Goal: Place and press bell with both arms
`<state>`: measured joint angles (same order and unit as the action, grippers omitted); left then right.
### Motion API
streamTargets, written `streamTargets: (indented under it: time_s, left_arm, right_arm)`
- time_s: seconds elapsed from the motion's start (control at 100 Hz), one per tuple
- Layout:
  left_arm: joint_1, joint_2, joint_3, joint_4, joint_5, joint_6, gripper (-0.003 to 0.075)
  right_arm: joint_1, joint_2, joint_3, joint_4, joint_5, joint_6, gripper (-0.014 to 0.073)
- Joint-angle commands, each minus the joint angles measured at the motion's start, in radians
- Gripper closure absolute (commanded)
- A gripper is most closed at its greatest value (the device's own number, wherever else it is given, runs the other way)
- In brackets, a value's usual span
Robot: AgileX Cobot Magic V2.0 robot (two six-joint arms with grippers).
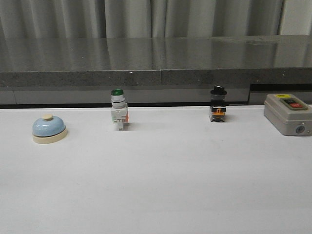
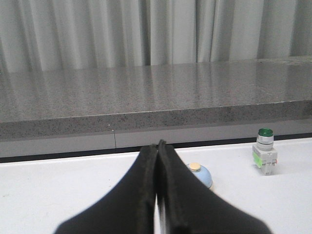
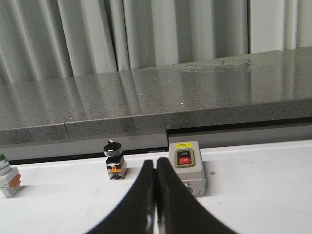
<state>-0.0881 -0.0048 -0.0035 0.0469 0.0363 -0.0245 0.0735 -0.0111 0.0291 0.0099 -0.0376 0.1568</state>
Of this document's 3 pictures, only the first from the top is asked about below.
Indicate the blue desk bell cream base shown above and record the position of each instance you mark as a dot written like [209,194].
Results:
[48,129]

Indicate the grey stone counter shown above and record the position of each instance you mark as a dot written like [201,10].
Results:
[177,71]

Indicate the grey curtain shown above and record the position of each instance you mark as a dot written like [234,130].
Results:
[138,18]

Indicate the green push button switch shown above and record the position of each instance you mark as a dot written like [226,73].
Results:
[119,111]

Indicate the black selector switch orange block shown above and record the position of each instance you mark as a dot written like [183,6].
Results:
[218,105]

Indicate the grey start stop switch box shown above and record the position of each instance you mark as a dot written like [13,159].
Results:
[288,114]

